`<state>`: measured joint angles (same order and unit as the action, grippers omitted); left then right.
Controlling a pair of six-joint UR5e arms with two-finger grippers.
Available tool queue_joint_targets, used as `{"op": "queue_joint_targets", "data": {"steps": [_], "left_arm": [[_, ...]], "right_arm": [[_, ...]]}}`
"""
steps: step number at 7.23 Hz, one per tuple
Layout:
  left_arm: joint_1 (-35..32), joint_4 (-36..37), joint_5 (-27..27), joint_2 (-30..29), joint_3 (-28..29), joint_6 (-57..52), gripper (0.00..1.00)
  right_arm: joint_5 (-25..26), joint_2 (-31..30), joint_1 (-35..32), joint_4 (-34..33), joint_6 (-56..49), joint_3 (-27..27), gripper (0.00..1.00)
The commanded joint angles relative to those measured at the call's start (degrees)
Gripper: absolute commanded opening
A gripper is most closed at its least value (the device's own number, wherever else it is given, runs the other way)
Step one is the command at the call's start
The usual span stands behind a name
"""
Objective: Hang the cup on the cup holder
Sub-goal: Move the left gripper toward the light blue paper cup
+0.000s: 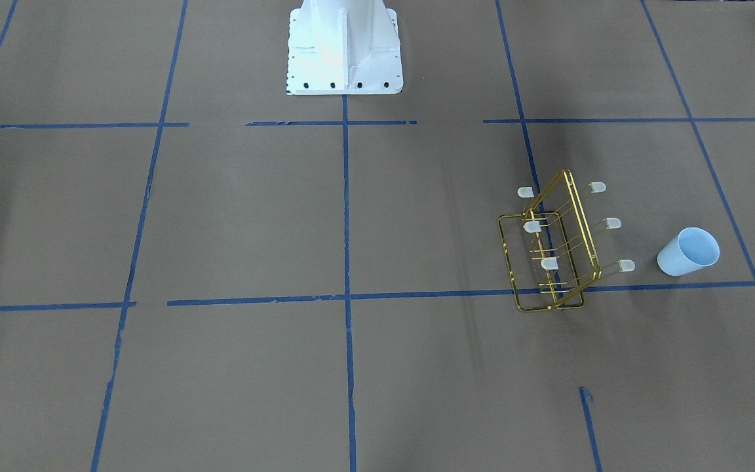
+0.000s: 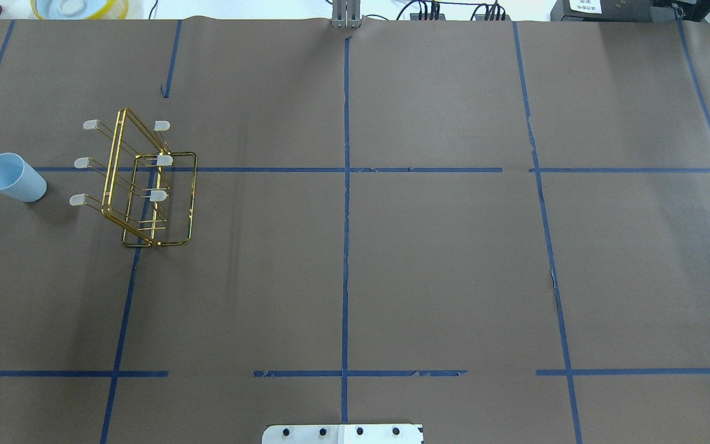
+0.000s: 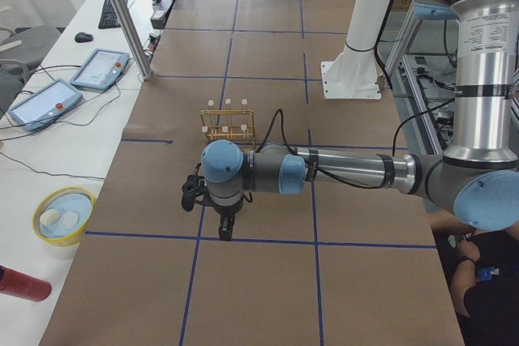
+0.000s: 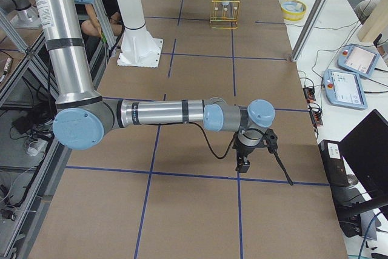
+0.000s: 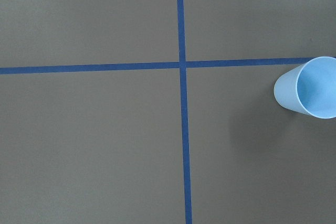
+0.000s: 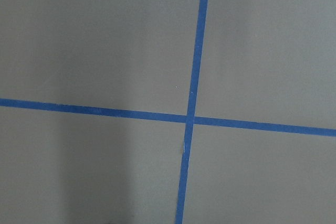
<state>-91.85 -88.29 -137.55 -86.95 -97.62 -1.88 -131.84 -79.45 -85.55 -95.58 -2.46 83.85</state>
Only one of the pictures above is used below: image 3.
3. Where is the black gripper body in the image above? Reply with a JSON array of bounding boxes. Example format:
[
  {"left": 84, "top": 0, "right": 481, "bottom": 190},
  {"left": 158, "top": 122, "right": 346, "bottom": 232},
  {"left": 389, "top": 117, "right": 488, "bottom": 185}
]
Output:
[{"left": 181, "top": 173, "right": 243, "bottom": 229}]

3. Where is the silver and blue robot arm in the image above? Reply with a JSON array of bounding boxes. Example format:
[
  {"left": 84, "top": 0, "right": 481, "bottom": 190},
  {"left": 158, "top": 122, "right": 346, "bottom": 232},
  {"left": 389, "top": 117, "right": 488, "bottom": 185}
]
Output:
[{"left": 182, "top": 0, "right": 518, "bottom": 241}]

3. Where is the yellow bowl with blue lid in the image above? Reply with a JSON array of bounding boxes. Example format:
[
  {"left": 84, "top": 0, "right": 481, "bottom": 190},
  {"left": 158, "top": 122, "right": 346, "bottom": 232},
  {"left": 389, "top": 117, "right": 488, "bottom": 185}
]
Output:
[{"left": 32, "top": 186, "right": 97, "bottom": 247}]

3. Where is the far blue teach pendant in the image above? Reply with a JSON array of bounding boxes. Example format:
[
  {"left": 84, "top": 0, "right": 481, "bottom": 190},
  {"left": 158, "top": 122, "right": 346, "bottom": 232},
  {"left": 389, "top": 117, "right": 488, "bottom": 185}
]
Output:
[{"left": 70, "top": 49, "right": 130, "bottom": 92}]

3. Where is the blue teach pendant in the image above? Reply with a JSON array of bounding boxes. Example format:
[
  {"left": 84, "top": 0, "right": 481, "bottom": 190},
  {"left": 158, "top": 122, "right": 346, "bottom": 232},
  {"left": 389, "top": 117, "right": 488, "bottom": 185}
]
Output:
[
  {"left": 70, "top": 49, "right": 130, "bottom": 92},
  {"left": 7, "top": 79, "right": 83, "bottom": 131}
]

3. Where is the near blue teach pendant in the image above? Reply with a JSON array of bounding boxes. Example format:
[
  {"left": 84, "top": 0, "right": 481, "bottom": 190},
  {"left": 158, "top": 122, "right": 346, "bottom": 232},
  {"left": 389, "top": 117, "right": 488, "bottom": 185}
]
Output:
[{"left": 7, "top": 79, "right": 83, "bottom": 131}]

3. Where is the black computer mouse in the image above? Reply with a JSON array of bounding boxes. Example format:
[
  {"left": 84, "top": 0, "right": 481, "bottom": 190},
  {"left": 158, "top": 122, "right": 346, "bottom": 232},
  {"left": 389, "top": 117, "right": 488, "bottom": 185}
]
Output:
[{"left": 74, "top": 32, "right": 93, "bottom": 43}]

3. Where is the black keyboard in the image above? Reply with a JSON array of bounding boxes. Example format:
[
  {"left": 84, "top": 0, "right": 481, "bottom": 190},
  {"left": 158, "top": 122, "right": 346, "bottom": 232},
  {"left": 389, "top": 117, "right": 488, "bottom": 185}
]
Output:
[{"left": 98, "top": 0, "right": 121, "bottom": 29}]

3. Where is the red cylinder bottle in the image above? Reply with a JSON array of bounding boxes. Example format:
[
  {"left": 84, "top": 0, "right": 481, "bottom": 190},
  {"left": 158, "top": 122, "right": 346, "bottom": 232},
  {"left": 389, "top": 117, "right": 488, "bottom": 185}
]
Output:
[{"left": 1, "top": 266, "right": 52, "bottom": 302}]

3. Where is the grey office chair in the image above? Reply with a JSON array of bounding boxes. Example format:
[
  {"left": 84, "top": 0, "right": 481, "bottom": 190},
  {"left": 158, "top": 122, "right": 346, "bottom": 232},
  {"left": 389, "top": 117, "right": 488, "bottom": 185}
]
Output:
[{"left": 1, "top": 24, "right": 61, "bottom": 70}]

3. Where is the seated person in black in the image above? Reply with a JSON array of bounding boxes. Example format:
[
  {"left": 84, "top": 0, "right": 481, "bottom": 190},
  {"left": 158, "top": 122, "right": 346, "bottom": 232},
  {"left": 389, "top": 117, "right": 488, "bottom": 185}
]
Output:
[{"left": 427, "top": 210, "right": 518, "bottom": 345}]

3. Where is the gold wire cup holder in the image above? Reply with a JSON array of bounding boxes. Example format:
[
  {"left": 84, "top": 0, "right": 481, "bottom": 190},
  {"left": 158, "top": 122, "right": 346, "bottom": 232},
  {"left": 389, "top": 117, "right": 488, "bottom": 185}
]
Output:
[{"left": 200, "top": 98, "right": 256, "bottom": 150}]

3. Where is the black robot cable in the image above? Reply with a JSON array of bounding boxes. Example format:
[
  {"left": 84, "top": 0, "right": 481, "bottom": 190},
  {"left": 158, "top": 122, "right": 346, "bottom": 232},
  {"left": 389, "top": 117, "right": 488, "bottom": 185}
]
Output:
[{"left": 259, "top": 109, "right": 459, "bottom": 193}]

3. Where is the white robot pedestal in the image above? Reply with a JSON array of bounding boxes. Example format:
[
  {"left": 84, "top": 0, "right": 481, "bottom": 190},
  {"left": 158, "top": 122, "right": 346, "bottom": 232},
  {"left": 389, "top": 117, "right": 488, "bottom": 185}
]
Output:
[{"left": 321, "top": 0, "right": 391, "bottom": 100}]

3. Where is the aluminium frame post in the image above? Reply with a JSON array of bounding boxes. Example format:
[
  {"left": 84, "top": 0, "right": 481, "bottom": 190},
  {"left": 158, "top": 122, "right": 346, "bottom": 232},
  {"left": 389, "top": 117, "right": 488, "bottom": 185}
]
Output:
[{"left": 110, "top": 0, "right": 152, "bottom": 80}]

